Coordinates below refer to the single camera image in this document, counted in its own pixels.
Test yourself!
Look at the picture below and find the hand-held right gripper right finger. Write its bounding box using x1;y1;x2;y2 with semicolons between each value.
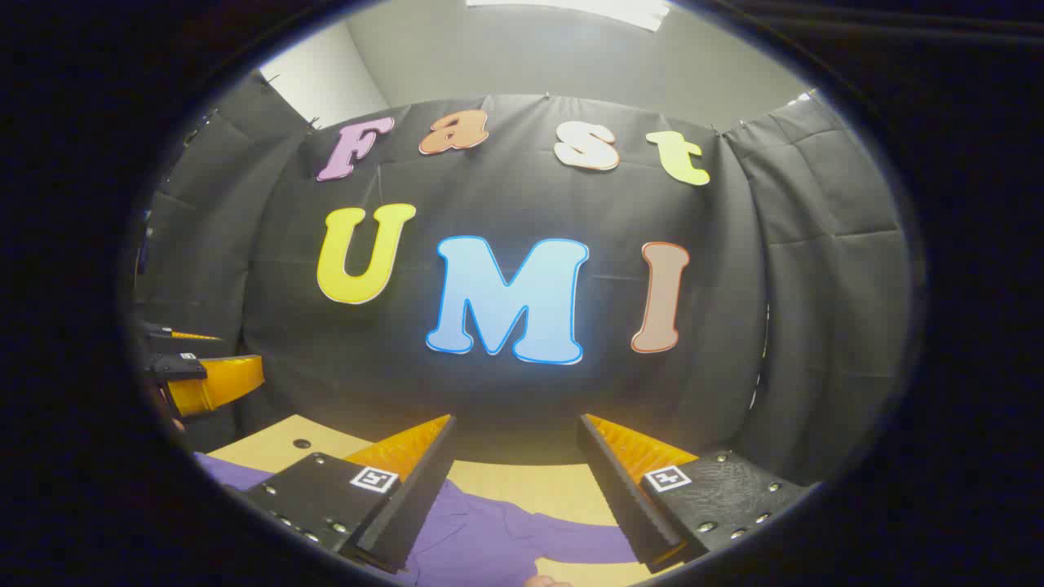
577;413;816;574

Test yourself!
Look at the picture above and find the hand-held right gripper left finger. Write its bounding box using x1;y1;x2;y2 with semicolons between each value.
241;414;458;576

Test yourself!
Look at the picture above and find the purple ribbed button cardigan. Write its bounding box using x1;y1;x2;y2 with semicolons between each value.
194;452;641;587

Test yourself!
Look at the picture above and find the black backdrop cloth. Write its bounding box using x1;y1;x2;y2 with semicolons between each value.
130;69;914;490

